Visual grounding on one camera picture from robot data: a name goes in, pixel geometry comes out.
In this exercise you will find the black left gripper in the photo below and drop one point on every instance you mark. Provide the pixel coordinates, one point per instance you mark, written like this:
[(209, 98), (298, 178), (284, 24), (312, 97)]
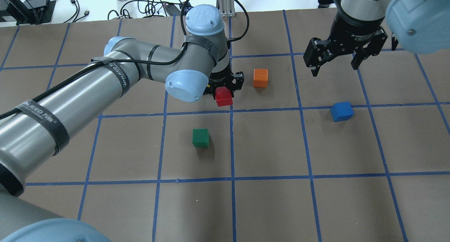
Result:
[(222, 77)]

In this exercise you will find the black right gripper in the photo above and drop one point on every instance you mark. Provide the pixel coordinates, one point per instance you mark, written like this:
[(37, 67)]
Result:
[(352, 31)]

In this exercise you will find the red wooden block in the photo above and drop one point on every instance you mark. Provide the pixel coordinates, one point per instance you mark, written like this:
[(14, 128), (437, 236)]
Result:
[(223, 97)]

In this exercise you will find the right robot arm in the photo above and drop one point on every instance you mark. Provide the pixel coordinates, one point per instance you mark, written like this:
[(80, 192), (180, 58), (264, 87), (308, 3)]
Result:
[(418, 26)]

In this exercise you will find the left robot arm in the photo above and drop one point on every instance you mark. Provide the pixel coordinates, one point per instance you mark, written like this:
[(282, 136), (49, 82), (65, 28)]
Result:
[(40, 128)]

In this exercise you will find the orange wooden block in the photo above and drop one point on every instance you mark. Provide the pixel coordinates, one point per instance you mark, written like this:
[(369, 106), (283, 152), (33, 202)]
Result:
[(260, 78)]

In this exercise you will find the blue wooden block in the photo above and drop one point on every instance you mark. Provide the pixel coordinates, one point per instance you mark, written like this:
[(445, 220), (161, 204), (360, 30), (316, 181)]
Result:
[(342, 111)]

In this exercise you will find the green wooden block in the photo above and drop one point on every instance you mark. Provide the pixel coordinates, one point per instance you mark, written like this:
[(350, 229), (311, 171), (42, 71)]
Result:
[(200, 138)]

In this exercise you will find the aluminium frame post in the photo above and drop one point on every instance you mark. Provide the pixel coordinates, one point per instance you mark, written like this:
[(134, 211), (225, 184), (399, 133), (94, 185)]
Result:
[(226, 8)]

